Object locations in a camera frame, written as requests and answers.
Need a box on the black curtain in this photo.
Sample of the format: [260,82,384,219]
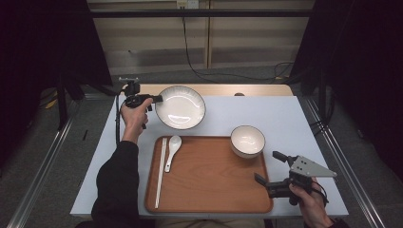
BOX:
[0,0,114,167]
[289,0,403,183]

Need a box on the left hand-held gripper black cable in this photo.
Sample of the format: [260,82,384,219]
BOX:
[114,93,124,147]

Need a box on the black cable from wall socket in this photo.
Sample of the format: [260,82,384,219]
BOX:
[181,8,296,85]

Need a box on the aluminium floor rail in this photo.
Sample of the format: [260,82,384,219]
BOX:
[6,94,84,228]
[303,96,387,228]

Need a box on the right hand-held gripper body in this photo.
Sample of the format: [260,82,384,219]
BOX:
[265,155,338,207]

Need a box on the white ceramic spoon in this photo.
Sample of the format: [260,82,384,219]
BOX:
[163,135,183,174]

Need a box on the black horizontal frame bar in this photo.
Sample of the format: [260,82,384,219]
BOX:
[89,9,316,19]

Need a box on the white plate with dark rim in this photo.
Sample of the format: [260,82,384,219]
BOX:
[154,85,207,131]

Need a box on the person's right hand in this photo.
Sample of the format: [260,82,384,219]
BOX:
[288,177,334,228]

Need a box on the person's left hand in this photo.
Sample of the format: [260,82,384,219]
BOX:
[121,97,154,145]

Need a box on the white wall socket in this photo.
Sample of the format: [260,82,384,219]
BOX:
[176,0,200,10]

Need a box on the right hand-held gripper black cable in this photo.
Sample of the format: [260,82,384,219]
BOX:
[312,180,330,209]

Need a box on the brown wooden tray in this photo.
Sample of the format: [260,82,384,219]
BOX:
[144,136,275,214]

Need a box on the hand-held gripper black cable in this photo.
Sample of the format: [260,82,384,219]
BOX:
[312,180,330,209]
[114,93,124,147]

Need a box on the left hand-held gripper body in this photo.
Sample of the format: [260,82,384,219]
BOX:
[118,76,157,112]

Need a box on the white bowl with dark rim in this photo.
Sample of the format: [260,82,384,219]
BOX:
[230,124,266,160]

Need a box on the black metal stand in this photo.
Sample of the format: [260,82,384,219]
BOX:
[56,74,69,131]
[317,67,328,125]

